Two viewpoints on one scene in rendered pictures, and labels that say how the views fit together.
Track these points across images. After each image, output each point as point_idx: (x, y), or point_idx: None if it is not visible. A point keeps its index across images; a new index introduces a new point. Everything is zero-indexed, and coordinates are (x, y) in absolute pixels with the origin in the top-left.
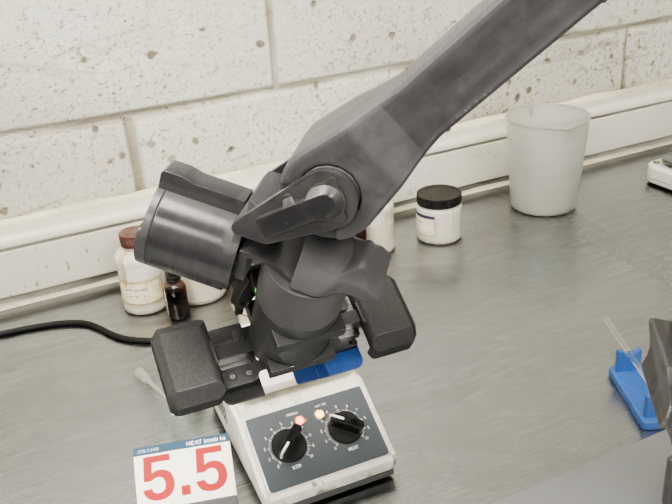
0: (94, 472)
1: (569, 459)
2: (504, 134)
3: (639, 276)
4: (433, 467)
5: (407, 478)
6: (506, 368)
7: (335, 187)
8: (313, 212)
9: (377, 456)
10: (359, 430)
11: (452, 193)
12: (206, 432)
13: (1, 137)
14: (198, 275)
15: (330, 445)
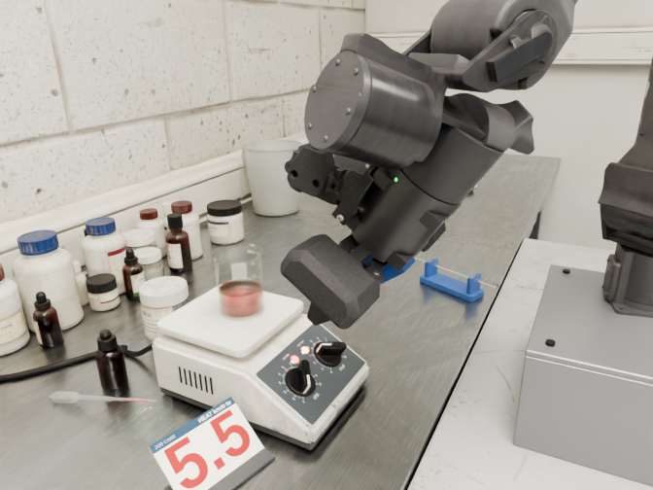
0: None
1: (454, 331)
2: (236, 166)
3: None
4: (385, 367)
5: (376, 380)
6: None
7: (548, 26)
8: (536, 51)
9: (360, 367)
10: (343, 350)
11: (234, 203)
12: (179, 416)
13: None
14: (404, 146)
15: (326, 370)
